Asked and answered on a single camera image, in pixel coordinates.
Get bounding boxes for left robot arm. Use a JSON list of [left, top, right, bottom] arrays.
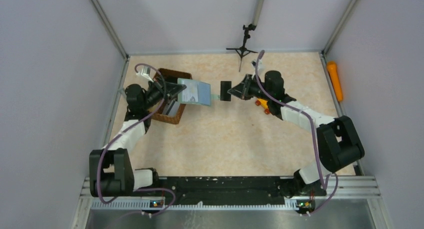
[[89, 79, 186, 198]]

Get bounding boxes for small orange red object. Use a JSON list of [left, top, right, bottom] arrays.
[[255, 98, 270, 115]]

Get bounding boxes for grey pole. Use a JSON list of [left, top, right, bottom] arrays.
[[251, 0, 265, 27]]

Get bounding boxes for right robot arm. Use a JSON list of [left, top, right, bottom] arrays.
[[220, 70, 365, 196]]

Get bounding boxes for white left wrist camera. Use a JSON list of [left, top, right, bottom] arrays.
[[136, 65, 153, 81]]

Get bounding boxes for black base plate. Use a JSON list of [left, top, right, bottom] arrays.
[[129, 176, 327, 208]]

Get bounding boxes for orange cylindrical handle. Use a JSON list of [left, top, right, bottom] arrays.
[[326, 61, 344, 102]]

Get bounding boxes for green leather card holder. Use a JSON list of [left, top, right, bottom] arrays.
[[177, 78, 221, 106]]

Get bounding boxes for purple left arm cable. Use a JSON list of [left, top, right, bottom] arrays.
[[94, 63, 176, 218]]

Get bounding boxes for black mini tripod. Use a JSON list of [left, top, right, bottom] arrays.
[[225, 23, 258, 72]]

